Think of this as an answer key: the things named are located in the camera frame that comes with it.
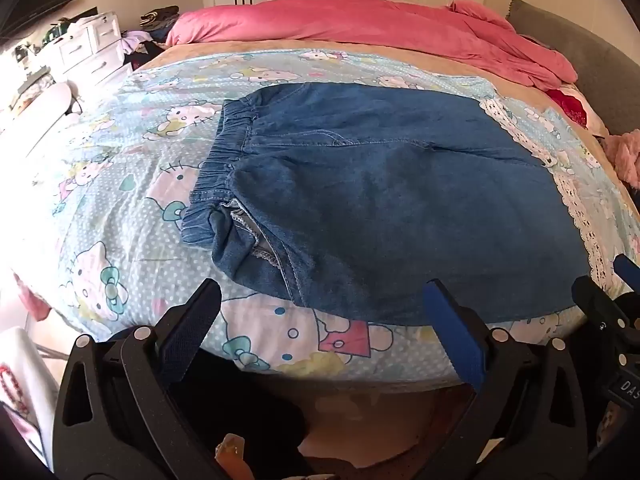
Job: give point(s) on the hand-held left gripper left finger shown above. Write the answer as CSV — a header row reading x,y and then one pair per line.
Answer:
x,y
192,327

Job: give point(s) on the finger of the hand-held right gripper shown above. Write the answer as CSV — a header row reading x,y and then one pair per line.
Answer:
x,y
627,267
595,305

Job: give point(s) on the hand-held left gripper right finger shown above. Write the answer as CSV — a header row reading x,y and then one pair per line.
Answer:
x,y
450,325

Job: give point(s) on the person's left hand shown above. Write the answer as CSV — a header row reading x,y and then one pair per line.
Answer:
x,y
230,455

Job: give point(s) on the pink fluffy garment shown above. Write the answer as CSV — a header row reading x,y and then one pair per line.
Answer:
x,y
627,155

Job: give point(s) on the pink cloth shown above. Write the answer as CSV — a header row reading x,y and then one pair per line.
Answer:
x,y
32,305

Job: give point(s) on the red floral pillow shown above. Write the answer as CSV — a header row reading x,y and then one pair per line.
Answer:
x,y
570,105

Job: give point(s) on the white cloth with red print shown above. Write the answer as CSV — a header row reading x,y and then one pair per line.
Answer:
x,y
25,375

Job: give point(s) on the cartoon cat printed sheet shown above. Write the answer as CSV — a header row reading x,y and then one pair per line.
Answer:
x,y
125,160

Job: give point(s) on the grey quilted headboard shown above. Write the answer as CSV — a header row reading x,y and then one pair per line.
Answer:
x,y
575,40

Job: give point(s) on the white rounded object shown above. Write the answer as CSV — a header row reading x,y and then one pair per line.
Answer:
x,y
35,110

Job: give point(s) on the lilac cloth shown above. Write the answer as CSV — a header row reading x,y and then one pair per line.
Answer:
x,y
132,42

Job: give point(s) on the white drawer chest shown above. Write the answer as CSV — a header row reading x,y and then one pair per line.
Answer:
x,y
85,47

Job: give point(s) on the dark clothes pile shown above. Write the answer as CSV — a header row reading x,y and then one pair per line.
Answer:
x,y
160,17

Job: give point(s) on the pink duvet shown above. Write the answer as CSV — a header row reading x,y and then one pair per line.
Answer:
x,y
320,20

